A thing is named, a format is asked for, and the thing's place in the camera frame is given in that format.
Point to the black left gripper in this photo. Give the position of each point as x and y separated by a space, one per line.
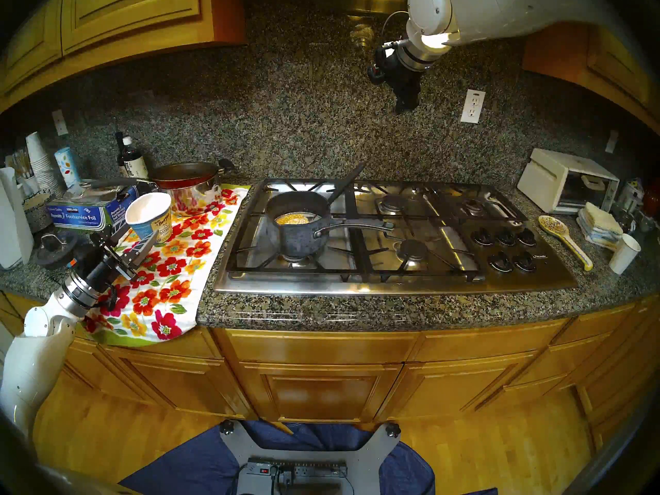
108 264

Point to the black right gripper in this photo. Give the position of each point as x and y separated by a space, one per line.
405 72

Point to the blue oatmeal paper cup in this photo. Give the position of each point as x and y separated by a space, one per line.
152 218

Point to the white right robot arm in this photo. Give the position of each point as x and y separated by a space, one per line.
490 9

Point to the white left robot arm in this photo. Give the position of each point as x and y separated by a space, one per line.
31 365

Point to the black cooking spoon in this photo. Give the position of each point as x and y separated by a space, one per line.
348 183

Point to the patterned ceramic spoon rest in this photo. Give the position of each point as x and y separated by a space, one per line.
554 226

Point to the blue foil sheet box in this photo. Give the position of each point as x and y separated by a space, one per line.
82 216

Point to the floral kitchen towel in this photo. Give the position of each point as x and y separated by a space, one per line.
170 293

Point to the steel pan red inside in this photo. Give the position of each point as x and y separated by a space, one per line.
191 197

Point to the dark bottle white cap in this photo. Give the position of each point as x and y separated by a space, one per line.
135 165

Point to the black round lid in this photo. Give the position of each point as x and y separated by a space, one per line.
54 251

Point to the slim black bottle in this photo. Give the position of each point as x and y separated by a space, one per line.
119 148

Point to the leaf print paper cup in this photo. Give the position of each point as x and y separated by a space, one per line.
67 166

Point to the patterned round basket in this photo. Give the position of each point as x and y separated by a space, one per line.
37 215

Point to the white utensil holder cup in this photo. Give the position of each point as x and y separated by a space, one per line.
30 184

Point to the white paper towel roll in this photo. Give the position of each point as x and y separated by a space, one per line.
13 226

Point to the stack of white cups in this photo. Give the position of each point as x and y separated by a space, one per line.
38 156

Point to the bundle of wooden utensils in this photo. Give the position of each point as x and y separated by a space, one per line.
23 164

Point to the black stove knob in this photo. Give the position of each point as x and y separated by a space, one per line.
527 236
482 236
505 237
500 263
525 262

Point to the white toaster oven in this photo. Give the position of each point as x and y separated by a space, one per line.
541 182

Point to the dark speckled saucepan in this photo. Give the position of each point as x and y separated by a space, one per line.
296 241

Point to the stainless gas stovetop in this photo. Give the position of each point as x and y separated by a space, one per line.
464 285

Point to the dark blue cloth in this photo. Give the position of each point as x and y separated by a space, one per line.
196 463

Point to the folded dish cloth stack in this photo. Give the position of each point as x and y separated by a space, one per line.
600 226

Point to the wooden base cabinets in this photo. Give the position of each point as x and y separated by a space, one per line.
319 391

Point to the plain white paper cup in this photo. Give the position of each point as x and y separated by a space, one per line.
623 257

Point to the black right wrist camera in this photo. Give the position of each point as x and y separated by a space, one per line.
379 67

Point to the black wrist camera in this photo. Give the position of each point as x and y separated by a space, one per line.
379 67
87 259

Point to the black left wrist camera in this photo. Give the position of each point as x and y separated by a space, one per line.
87 259

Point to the white wall outlet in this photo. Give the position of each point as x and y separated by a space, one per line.
473 106

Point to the white wall switch plate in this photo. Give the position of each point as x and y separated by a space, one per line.
60 122
611 142

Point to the wooden wall cabinet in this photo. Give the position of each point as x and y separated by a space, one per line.
619 66
129 14

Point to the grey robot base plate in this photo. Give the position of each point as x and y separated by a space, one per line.
371 458

